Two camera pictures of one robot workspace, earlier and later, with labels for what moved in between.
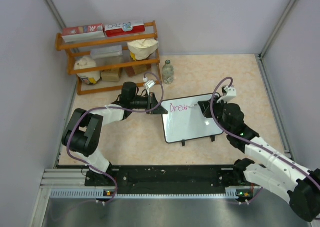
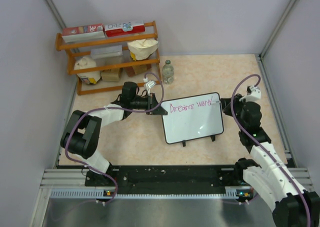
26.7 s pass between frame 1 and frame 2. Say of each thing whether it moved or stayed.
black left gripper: stayed
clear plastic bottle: stayed
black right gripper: moved
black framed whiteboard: stayed
